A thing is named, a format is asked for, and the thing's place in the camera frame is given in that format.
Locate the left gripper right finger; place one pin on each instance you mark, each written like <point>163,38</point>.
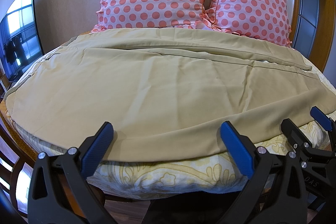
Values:
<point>275,191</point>

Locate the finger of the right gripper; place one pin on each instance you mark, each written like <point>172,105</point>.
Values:
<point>295,137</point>
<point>322,119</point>

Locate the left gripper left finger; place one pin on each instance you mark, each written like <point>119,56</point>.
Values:
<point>59,191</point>

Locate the beige khaki pants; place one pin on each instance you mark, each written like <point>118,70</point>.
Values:
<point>166,91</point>

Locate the yellow floral bed mattress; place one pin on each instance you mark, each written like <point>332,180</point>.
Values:
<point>216,173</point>

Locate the right pink polka-dot pillow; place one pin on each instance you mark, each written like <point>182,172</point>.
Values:
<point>258,19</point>

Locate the black flat television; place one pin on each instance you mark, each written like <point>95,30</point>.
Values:
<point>20,41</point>

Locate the wooden bed frame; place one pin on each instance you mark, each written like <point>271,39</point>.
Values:
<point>9,205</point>

